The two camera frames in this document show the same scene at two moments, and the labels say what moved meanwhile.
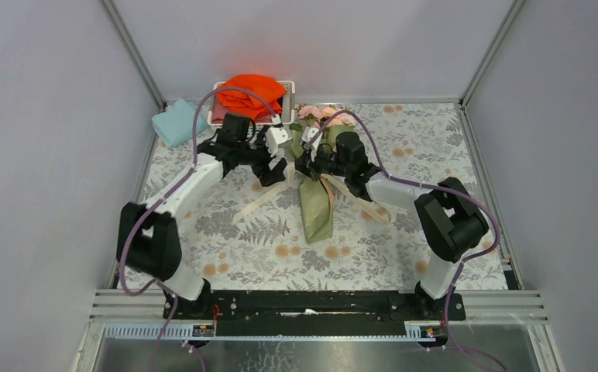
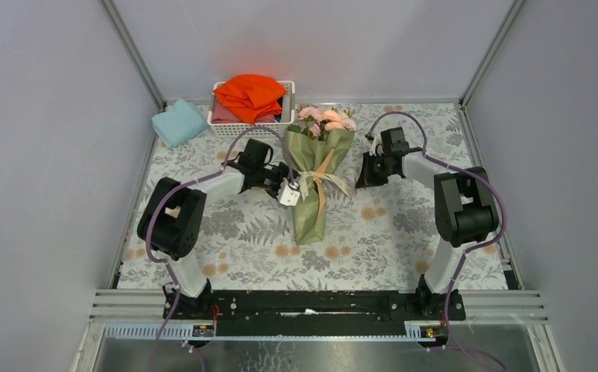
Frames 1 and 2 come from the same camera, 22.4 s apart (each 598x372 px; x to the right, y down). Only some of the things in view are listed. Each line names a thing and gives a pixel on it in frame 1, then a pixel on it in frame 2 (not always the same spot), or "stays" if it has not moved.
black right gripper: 311,163 -> 369,169
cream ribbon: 380,214 -> 305,175
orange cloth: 248,104 stays
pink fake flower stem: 308,109 stays
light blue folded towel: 176,126 stays
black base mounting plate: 317,313 stays
